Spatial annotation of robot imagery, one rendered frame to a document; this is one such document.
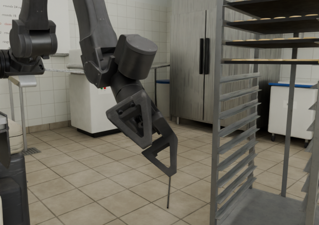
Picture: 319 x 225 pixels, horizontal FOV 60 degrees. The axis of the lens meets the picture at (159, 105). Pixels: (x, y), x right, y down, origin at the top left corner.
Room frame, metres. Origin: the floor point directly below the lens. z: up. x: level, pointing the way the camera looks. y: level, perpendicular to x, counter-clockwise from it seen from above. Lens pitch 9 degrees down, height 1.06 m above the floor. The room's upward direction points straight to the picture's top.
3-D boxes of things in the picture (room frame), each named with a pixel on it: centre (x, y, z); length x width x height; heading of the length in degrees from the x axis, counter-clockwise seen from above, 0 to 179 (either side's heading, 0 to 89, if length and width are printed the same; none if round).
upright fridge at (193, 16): (4.22, -0.94, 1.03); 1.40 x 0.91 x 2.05; 43
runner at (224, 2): (1.60, -0.49, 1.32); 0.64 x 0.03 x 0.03; 144
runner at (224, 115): (1.60, -0.49, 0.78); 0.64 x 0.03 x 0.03; 144
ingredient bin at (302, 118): (3.51, -1.79, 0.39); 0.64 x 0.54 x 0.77; 136
